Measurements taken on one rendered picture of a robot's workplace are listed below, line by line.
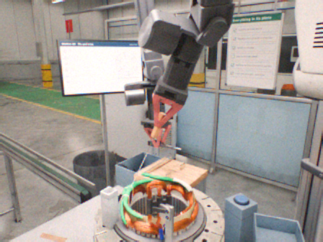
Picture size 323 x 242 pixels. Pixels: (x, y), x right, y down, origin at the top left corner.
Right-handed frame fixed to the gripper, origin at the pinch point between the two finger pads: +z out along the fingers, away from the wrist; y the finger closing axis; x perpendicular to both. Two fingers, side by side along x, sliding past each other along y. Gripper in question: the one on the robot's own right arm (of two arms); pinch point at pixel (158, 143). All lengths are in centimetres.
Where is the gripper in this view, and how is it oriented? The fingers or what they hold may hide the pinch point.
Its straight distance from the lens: 84.9
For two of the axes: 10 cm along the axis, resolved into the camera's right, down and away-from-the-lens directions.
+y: -5.9, 2.5, -7.7
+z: 0.7, 9.6, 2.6
